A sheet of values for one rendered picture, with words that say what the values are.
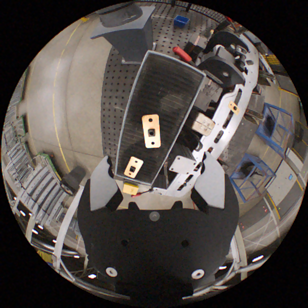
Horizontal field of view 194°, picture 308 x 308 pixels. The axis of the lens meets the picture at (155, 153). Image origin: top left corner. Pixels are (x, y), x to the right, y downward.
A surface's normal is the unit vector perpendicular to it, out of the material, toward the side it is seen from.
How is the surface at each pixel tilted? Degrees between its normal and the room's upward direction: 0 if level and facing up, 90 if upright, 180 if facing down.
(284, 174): 90
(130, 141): 0
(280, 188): 90
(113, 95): 0
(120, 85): 0
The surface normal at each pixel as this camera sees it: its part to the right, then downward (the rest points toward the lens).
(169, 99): -0.01, 0.52
